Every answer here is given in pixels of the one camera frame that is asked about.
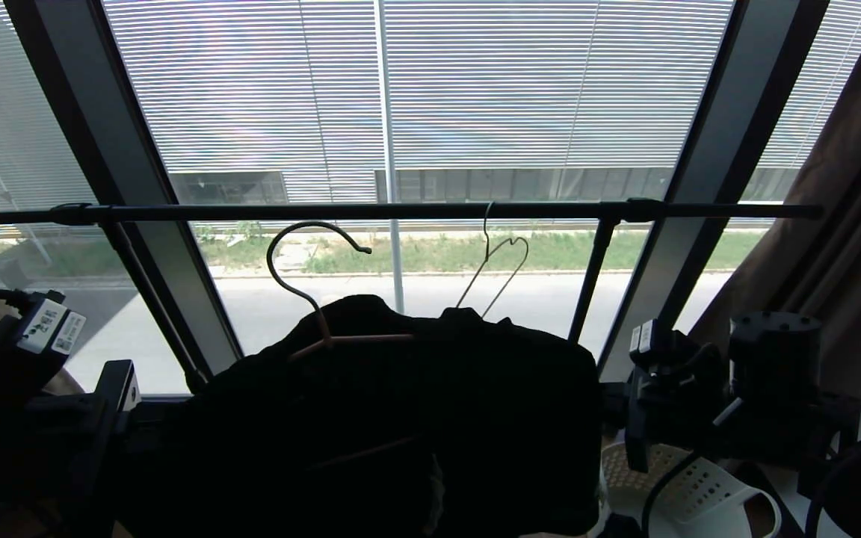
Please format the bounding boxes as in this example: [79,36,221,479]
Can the window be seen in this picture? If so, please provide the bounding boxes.
[0,0,861,404]

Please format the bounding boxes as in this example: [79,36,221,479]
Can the pink clothes hanger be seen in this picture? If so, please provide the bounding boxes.
[265,220,425,471]
[455,201,531,319]

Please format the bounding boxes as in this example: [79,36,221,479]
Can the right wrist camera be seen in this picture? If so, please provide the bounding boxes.
[628,318,664,361]

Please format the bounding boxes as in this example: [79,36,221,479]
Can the white laundry basket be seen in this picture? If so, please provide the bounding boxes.
[596,441,783,538]

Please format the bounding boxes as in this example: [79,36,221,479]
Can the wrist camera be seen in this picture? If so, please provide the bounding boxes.
[628,318,664,361]
[15,297,88,357]

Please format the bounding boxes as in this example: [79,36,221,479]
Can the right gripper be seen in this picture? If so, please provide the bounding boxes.
[623,351,730,473]

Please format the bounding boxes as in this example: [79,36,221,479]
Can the black garment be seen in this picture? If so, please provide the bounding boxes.
[111,294,603,538]

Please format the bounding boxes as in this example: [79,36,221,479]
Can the black cable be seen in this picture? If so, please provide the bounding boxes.
[640,396,745,538]

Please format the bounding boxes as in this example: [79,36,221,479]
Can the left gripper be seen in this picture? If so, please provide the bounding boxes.
[27,360,141,498]

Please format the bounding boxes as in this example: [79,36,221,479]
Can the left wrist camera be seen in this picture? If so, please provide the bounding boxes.
[15,297,88,357]

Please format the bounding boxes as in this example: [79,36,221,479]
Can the black clothes rack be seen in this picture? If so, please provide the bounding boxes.
[0,197,824,395]

